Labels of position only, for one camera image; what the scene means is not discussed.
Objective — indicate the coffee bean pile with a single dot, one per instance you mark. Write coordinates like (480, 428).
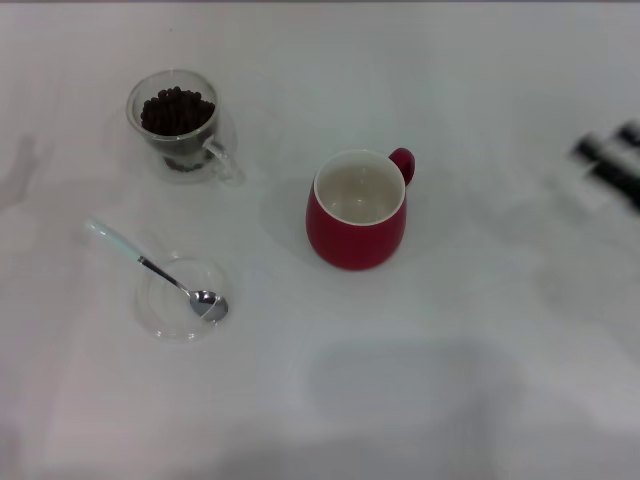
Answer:
(176, 112)

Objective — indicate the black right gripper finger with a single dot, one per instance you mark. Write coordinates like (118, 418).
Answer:
(617, 175)
(631, 135)

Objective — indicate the red ceramic mug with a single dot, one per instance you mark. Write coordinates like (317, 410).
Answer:
(350, 245)

